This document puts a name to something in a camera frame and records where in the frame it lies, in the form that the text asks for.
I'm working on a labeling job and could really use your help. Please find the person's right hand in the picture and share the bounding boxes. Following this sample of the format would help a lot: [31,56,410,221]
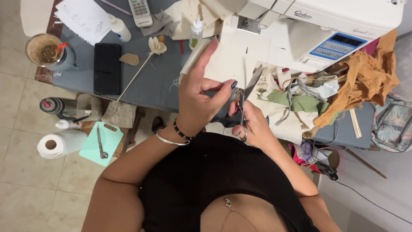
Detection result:
[228,100,275,151]

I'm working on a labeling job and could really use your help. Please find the person's left hand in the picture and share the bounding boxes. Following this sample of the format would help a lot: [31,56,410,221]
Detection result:
[177,38,239,136]

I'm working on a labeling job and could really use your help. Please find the silver scissors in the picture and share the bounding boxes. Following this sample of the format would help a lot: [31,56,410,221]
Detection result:
[238,64,264,142]

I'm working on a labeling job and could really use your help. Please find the cream fabric piece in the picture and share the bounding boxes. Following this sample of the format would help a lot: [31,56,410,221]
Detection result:
[179,32,271,90]

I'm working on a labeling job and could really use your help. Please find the heap of cream fabric scraps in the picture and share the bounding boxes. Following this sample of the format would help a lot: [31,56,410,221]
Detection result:
[247,64,342,145]

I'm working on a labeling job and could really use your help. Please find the dark sandal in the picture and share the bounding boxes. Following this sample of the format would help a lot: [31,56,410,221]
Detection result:
[151,116,165,134]

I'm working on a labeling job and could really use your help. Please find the silver bangle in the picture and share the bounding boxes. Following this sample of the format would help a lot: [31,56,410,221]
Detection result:
[156,128,191,147]

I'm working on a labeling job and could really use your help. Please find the grey-blue table cloth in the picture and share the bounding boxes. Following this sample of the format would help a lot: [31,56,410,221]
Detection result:
[51,0,376,149]

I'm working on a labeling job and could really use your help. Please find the green fabric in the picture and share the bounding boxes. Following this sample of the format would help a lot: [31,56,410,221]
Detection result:
[257,90,340,117]

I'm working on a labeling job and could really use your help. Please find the black top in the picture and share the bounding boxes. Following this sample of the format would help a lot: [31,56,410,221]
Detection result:
[138,131,321,232]

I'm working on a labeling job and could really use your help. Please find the cream fabric flower on stick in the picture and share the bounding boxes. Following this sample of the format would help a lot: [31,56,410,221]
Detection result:
[116,36,168,102]

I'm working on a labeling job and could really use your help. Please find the small clear glue bottle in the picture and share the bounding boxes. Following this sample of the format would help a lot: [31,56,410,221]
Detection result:
[189,14,204,51]

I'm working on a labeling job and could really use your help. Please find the wooden stool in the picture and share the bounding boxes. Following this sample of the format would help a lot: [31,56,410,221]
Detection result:
[75,92,146,159]

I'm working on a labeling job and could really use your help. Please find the beige linen fabric piece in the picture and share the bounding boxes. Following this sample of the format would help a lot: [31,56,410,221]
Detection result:
[101,100,138,129]

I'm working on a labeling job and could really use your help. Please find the beige fabric leaf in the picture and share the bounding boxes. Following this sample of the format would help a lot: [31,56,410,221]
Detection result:
[119,53,140,67]

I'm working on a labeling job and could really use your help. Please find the grey fabric piece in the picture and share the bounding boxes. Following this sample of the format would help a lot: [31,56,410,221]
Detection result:
[140,11,176,37]

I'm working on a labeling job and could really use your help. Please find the pile of cream cloth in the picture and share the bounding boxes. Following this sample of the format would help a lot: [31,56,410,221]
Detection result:
[164,0,249,41]

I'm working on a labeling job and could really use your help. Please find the mint green cutting board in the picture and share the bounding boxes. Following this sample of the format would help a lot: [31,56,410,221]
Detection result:
[79,121,124,167]

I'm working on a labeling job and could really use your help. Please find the black phone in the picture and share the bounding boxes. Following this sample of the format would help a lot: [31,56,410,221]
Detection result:
[93,43,122,96]

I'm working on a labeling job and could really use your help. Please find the bundle of wooden sticks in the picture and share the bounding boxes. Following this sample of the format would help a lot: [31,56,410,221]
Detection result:
[349,108,363,139]

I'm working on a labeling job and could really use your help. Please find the small metal knife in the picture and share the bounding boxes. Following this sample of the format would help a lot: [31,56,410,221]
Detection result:
[96,124,109,160]

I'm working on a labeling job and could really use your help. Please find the white glue bottle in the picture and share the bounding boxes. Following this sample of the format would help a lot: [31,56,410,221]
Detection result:
[108,14,132,43]

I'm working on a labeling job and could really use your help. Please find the white remote control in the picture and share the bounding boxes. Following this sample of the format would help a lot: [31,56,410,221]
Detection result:
[128,0,154,28]

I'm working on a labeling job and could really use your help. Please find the white sewing machine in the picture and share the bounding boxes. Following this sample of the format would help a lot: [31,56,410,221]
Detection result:
[220,0,405,74]

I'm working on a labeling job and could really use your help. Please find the long wooden stick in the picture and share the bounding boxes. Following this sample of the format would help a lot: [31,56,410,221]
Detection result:
[344,148,388,180]

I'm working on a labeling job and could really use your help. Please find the orange fabric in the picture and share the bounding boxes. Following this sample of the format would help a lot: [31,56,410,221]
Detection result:
[313,29,400,129]

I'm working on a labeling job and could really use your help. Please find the pink pencil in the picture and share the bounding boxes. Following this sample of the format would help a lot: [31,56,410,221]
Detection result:
[99,0,133,16]

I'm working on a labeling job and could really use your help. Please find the small white bottle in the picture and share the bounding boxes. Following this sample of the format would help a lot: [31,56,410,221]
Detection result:
[55,119,83,130]

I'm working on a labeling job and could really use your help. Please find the grey thermos flask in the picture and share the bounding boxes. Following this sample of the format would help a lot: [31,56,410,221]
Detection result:
[39,97,92,121]

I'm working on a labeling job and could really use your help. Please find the white paper towel roll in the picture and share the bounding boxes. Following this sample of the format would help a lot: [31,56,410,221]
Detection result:
[37,128,88,160]

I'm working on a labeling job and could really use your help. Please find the white paper sheet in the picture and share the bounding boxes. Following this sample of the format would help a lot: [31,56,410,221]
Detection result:
[54,0,112,46]

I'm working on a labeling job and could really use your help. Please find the floral patterned bag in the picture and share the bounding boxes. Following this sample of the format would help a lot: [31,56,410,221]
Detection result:
[370,94,412,153]

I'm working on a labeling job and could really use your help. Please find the grey cup with metal straw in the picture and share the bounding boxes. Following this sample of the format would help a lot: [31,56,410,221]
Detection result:
[25,33,78,72]

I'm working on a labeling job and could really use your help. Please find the white chair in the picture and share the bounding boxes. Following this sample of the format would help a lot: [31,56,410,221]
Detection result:
[20,0,56,38]

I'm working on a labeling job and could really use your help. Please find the black bead bracelet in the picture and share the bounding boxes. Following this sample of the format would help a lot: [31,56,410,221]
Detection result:
[173,118,196,142]

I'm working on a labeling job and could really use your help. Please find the heap of cords and cloth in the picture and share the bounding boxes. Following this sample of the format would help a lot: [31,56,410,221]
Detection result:
[288,142,341,182]

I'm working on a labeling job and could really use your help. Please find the black cable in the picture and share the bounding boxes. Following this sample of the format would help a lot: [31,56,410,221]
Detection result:
[322,172,412,226]

